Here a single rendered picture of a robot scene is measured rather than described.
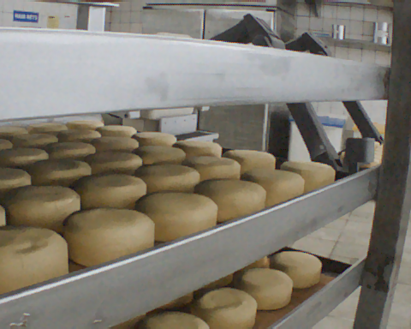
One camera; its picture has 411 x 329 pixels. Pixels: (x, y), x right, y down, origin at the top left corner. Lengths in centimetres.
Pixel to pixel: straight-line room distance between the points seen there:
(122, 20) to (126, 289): 634
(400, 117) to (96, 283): 33
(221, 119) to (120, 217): 465
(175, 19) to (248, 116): 122
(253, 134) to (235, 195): 450
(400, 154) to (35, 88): 36
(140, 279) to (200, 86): 9
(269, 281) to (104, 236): 21
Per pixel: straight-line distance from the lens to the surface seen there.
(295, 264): 47
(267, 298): 42
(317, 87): 33
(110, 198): 33
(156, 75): 20
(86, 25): 72
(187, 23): 507
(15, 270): 22
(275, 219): 30
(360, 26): 554
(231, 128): 489
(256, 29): 134
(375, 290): 50
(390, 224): 48
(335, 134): 492
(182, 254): 24
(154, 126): 174
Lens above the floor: 124
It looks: 11 degrees down
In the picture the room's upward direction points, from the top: 4 degrees clockwise
